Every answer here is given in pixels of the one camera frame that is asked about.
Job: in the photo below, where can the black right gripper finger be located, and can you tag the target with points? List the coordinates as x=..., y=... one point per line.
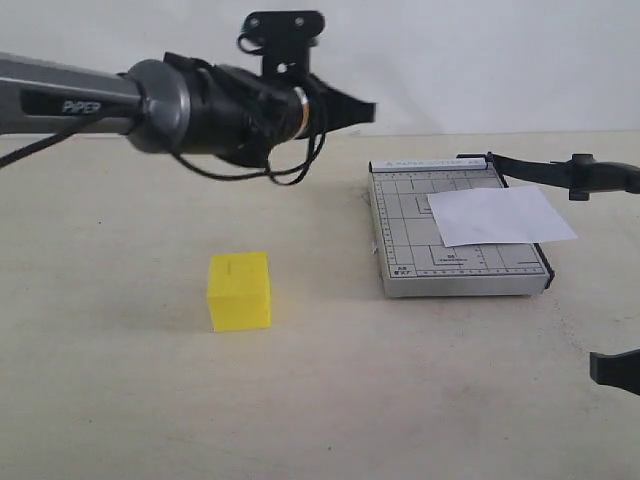
x=619, y=370

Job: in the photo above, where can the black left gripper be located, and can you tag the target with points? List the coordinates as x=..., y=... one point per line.
x=282, y=108

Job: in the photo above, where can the white paper sheet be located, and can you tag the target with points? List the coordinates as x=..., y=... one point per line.
x=515, y=215

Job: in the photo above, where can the black cutter blade arm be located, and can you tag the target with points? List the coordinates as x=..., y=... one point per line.
x=582, y=175

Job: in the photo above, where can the yellow cube block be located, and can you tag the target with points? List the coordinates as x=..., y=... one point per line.
x=238, y=293

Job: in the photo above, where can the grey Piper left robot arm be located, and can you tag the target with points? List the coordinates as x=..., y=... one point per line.
x=179, y=105

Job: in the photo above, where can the grey paper cutter base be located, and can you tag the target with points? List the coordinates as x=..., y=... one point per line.
x=414, y=262

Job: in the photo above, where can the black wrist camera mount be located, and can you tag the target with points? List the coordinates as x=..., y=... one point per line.
x=283, y=39

